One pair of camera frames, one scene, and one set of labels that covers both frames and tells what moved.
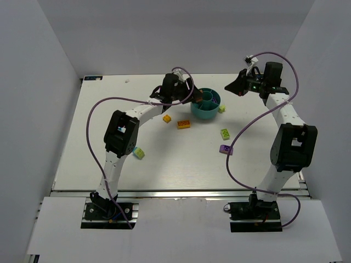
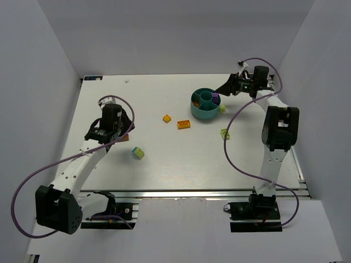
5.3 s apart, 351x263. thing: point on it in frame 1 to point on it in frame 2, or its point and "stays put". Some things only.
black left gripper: x=188 y=87 to x=127 y=124
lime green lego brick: x=139 y=153 stays put
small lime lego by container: x=222 y=108 stays put
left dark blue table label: x=92 y=78 stays put
